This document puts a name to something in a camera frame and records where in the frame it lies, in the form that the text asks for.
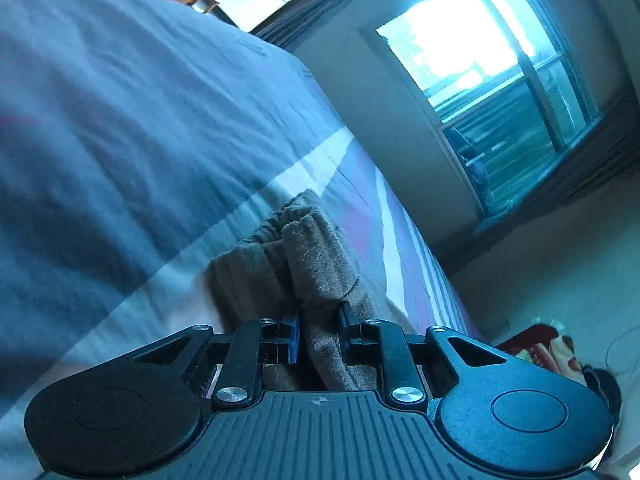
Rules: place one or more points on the striped bed sheet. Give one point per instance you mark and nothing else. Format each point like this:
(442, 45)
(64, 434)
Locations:
(125, 135)

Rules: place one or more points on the sliding glass window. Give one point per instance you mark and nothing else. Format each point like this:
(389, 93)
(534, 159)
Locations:
(475, 45)

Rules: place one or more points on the grey pants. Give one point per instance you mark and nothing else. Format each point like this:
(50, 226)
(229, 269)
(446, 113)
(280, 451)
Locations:
(320, 270)

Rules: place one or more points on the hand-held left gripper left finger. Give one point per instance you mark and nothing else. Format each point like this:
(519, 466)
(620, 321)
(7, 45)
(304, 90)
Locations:
(293, 337)

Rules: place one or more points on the black cloth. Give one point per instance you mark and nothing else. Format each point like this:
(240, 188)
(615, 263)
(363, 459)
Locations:
(602, 390)

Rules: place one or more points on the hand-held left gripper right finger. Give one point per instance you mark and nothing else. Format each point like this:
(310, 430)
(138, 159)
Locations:
(346, 322)

